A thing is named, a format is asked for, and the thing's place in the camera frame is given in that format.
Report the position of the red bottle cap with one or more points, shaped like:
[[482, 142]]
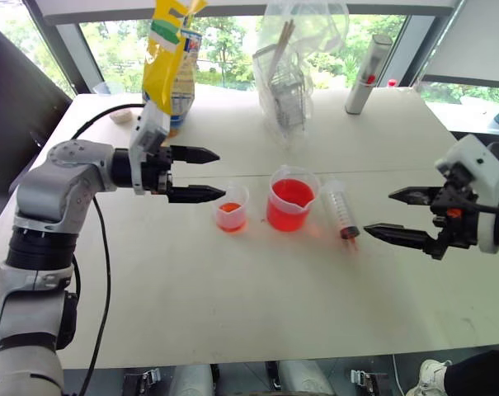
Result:
[[392, 83]]

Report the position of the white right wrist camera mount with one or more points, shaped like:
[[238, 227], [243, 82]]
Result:
[[480, 158]]

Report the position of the dark trouser leg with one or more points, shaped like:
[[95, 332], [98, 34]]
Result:
[[480, 373]]

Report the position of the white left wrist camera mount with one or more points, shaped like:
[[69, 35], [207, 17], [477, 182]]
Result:
[[150, 128]]

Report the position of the large beaker red liquid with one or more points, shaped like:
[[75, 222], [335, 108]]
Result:
[[290, 206]]

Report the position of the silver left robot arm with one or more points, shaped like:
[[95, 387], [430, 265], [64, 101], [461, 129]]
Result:
[[47, 194]]

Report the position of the yellow snack bag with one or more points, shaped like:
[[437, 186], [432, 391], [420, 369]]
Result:
[[166, 62]]

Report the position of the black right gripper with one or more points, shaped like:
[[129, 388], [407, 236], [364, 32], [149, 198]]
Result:
[[457, 231]]

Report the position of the white crumpled tissue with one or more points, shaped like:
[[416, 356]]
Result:
[[121, 116]]

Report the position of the clear plastic bag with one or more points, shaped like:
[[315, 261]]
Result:
[[315, 24]]

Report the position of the white sneaker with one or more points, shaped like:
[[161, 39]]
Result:
[[430, 377]]

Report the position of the white cylindrical tube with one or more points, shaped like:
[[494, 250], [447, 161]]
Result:
[[366, 74]]

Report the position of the clear plastic syringe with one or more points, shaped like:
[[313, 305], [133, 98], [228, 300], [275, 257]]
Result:
[[340, 206]]

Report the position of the wooden chopsticks pair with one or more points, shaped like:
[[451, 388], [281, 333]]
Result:
[[283, 45]]

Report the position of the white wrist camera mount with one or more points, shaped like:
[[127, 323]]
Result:
[[480, 158], [150, 128]]

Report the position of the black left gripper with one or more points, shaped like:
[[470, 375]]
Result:
[[156, 171]]

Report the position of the metal clasp bracket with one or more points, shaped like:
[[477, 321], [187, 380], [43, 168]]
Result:
[[144, 381], [368, 381]]

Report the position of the small beaker red liquid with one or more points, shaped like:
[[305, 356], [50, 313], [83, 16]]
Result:
[[231, 214]]

